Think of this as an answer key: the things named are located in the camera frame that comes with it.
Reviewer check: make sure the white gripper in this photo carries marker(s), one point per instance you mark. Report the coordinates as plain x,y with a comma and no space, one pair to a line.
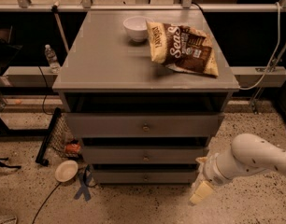
210,172

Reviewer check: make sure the grey bottom drawer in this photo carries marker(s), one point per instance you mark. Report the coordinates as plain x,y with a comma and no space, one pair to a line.
142,177

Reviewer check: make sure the grey drawer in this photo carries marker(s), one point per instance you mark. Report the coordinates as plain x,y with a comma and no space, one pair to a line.
142,155
142,177
89,125

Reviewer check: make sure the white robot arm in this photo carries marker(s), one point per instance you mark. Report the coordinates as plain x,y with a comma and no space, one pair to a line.
247,155

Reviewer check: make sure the grey drawer cabinet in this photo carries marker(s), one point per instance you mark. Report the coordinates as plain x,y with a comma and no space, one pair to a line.
106,73

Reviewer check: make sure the grey middle drawer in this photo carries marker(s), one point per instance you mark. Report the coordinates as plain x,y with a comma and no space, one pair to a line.
142,155

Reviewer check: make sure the grey top drawer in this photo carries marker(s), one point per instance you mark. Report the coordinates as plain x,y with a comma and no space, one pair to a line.
89,125

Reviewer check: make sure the orange can in basket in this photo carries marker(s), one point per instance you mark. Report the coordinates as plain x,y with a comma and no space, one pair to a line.
72,148

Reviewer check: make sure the brown chip bag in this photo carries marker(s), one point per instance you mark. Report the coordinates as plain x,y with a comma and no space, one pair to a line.
182,48

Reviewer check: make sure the black mesh basket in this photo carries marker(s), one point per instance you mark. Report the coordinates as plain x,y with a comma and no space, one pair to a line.
57,137

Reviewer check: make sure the white bowl on cabinet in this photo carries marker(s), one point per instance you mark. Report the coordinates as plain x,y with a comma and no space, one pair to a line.
136,27

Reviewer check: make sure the clear plastic water bottle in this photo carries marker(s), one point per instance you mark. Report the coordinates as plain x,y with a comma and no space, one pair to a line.
52,59

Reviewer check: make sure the grey metal rail frame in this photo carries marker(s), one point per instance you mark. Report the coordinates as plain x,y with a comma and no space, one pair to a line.
31,7

